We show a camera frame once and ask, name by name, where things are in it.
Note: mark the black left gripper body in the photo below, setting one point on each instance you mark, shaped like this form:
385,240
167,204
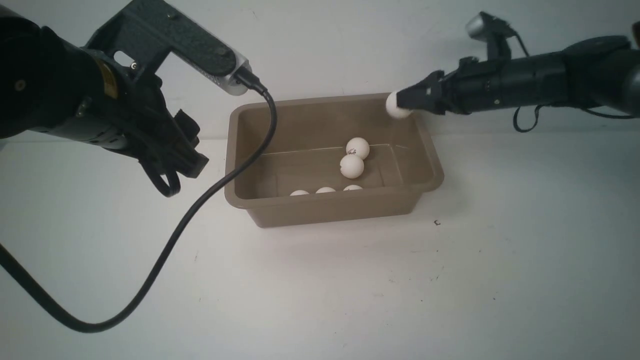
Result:
137,111

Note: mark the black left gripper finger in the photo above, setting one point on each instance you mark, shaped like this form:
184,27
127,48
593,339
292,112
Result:
187,160

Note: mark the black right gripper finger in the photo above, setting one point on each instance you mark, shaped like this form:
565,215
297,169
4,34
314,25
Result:
426,95

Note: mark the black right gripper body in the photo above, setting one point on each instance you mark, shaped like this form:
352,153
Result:
505,84

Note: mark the white ball with logo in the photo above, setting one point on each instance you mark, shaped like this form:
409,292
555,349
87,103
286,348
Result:
351,166

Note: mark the tan plastic bin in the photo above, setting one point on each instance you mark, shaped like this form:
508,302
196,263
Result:
304,154

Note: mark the white ball table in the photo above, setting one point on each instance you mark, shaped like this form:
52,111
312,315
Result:
299,193

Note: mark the white ball plain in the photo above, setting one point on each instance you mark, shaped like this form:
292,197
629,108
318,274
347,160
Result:
353,187

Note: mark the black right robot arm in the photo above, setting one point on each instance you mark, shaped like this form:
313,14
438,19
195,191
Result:
595,72

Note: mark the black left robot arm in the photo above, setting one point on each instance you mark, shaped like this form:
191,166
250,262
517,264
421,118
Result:
80,94

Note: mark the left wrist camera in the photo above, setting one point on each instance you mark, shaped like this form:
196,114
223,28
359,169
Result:
149,30

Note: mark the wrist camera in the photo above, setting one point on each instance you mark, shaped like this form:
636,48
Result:
149,30
493,31

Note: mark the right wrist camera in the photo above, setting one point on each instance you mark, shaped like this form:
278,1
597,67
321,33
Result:
493,31

